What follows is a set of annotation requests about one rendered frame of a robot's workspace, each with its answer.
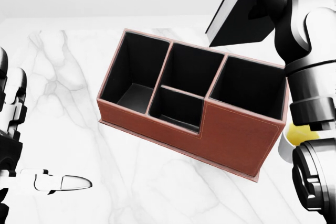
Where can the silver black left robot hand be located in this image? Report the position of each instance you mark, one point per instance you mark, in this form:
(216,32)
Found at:
(10,153)

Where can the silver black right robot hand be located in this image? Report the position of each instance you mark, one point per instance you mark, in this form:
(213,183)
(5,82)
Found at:
(286,37)

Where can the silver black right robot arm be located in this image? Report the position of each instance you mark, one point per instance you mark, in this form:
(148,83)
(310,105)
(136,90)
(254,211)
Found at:
(312,90)

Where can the white mug with yellow inside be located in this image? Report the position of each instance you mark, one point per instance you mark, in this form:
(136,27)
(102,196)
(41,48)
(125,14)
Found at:
(284,145)

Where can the red-brown desk caddy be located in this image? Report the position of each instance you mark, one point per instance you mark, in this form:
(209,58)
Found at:
(236,140)

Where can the black book with white pages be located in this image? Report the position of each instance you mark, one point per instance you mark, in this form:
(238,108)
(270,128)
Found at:
(236,24)

